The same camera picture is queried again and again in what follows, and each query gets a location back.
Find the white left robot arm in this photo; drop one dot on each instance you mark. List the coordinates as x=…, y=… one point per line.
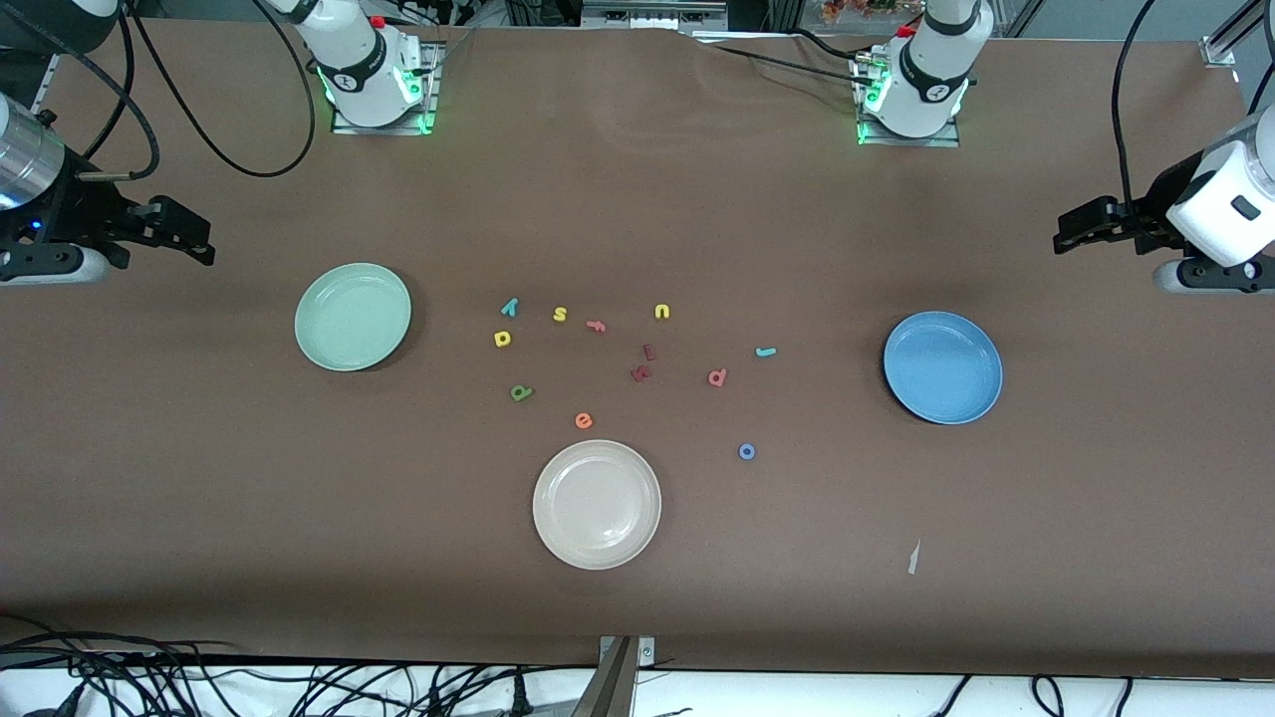
x=931, y=80

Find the metal table edge bracket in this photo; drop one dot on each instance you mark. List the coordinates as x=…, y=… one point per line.
x=618, y=687

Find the beige plate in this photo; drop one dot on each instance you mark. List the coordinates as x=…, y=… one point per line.
x=598, y=504

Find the blue plate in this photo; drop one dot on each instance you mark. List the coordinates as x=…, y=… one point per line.
x=942, y=368

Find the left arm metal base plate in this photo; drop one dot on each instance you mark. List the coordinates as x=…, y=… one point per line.
x=946, y=139

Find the green plate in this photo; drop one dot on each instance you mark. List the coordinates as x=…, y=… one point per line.
x=353, y=317

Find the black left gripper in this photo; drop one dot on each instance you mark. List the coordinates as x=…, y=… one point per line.
x=1171, y=192

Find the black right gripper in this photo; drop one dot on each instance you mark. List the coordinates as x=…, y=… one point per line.
x=68, y=211

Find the orange flowers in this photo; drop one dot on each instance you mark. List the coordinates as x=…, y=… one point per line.
x=857, y=8

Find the aluminium frame profile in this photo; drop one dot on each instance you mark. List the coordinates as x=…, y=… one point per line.
x=44, y=98
x=1217, y=50

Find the grey equipment box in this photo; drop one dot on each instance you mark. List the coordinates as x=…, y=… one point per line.
x=647, y=12

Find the white paper scrap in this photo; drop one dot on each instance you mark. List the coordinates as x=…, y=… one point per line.
x=913, y=560

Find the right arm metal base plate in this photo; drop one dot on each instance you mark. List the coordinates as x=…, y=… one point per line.
x=434, y=110

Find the dark red letter k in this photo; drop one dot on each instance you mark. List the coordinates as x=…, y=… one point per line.
x=640, y=374

